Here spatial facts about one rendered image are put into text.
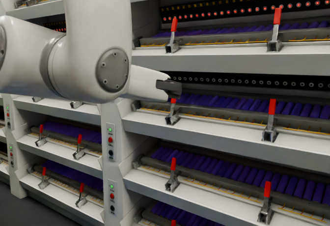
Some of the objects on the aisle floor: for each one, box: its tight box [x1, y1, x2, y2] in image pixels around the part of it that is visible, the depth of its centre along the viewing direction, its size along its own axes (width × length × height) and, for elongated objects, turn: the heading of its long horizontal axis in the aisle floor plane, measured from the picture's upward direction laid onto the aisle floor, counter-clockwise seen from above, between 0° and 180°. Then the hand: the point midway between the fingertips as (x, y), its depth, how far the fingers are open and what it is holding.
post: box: [101, 0, 161, 226], centre depth 94 cm, size 20×9×170 cm
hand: (166, 89), depth 56 cm, fingers open, 3 cm apart
